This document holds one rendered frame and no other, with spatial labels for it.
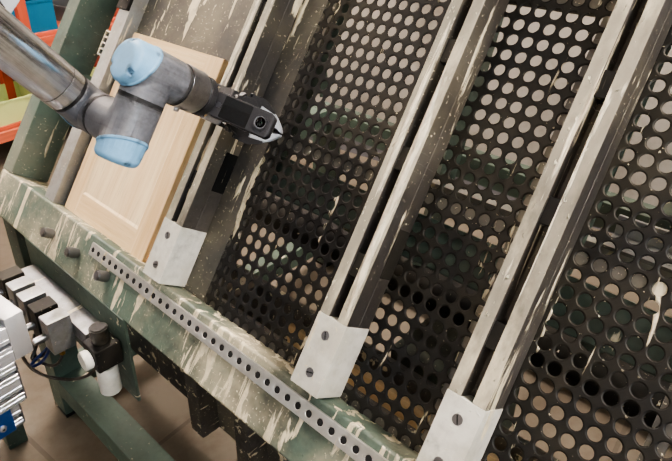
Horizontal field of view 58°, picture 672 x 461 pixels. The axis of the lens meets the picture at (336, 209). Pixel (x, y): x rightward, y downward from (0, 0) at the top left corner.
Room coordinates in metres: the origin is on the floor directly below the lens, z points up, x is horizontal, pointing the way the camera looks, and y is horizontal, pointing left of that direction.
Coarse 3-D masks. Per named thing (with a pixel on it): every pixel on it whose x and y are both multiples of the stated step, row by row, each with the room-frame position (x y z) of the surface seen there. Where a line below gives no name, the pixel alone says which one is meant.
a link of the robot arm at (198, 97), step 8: (200, 72) 1.00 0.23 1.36; (200, 80) 0.98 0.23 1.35; (208, 80) 1.00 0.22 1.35; (192, 88) 0.96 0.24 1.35; (200, 88) 0.97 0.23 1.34; (208, 88) 0.99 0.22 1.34; (192, 96) 0.96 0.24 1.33; (200, 96) 0.97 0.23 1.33; (208, 96) 0.98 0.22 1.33; (184, 104) 0.96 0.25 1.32; (192, 104) 0.97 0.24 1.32; (200, 104) 0.98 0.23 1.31; (192, 112) 0.98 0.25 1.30
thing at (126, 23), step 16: (144, 0) 1.64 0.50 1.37; (128, 16) 1.60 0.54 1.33; (112, 32) 1.61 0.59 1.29; (128, 32) 1.60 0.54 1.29; (112, 48) 1.57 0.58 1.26; (96, 80) 1.54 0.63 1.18; (112, 80) 1.55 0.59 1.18; (80, 144) 1.47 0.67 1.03; (64, 160) 1.45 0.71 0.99; (80, 160) 1.46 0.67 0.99; (64, 176) 1.42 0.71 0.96; (48, 192) 1.42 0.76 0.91; (64, 192) 1.42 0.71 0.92
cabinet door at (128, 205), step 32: (192, 64) 1.39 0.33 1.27; (224, 64) 1.34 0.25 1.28; (160, 128) 1.34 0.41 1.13; (192, 128) 1.28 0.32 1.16; (96, 160) 1.41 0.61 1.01; (160, 160) 1.28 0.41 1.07; (96, 192) 1.35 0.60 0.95; (128, 192) 1.29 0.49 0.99; (160, 192) 1.22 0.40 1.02; (96, 224) 1.29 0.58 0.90; (128, 224) 1.22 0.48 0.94; (160, 224) 1.18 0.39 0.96
